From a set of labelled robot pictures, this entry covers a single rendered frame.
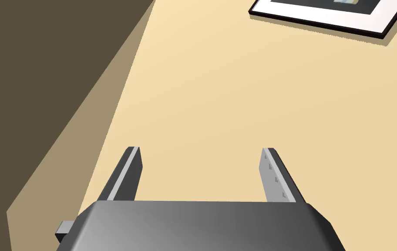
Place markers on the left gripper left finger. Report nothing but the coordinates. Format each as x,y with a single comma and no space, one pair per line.
125,177

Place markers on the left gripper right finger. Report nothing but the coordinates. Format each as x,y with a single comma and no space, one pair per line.
278,181

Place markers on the black framed wall picture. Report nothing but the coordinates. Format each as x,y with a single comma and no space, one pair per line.
327,15

